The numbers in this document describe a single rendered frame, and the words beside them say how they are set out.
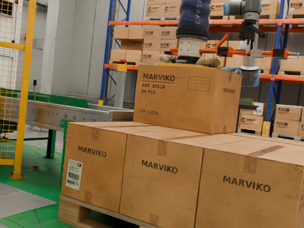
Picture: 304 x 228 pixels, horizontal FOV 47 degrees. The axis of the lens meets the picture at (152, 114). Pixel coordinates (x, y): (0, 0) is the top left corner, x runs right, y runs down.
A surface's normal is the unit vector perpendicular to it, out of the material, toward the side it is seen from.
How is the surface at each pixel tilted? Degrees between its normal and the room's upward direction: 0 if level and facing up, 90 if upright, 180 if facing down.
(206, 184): 90
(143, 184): 90
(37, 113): 90
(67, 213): 90
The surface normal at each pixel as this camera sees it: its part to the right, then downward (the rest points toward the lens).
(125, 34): -0.49, 0.01
